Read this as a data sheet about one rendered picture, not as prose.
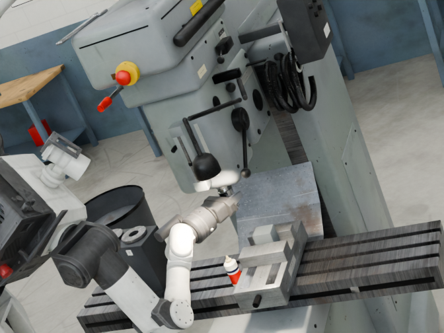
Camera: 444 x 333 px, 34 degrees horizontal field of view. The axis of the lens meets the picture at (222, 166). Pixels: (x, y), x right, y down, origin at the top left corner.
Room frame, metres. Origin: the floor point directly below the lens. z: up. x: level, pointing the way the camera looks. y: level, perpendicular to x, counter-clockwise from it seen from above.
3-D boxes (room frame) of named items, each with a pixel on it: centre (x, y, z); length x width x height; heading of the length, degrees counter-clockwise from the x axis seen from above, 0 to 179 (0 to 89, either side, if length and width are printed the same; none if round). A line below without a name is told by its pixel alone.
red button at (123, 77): (1.82, 0.13, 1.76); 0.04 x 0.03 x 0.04; 63
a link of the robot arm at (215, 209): (1.99, 0.09, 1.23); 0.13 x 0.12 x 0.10; 38
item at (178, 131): (1.94, 0.07, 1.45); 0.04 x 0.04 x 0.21; 63
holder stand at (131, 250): (2.28, 0.40, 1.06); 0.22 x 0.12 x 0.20; 56
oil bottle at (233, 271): (2.02, 0.10, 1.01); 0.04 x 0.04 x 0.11
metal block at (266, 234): (2.01, -0.04, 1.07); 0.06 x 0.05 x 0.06; 64
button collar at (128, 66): (1.84, 0.12, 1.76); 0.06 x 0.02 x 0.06; 63
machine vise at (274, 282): (1.99, -0.02, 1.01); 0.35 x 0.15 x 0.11; 154
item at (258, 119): (2.21, -0.07, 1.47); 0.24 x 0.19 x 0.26; 63
